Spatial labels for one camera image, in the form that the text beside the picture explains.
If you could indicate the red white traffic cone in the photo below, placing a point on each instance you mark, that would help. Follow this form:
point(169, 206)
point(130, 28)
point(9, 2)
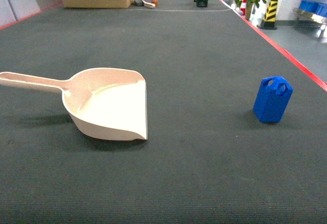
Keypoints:
point(243, 7)

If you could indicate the blue plastic part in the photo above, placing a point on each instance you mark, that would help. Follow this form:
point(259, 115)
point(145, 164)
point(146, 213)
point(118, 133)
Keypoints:
point(272, 99)

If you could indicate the wooden handled brush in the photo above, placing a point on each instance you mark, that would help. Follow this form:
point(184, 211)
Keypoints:
point(143, 3)

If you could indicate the beige plastic dustpan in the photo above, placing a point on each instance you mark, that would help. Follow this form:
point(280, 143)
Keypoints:
point(104, 103)

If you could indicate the yellow black striped bollard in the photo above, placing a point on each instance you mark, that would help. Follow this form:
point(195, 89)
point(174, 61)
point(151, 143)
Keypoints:
point(269, 19)

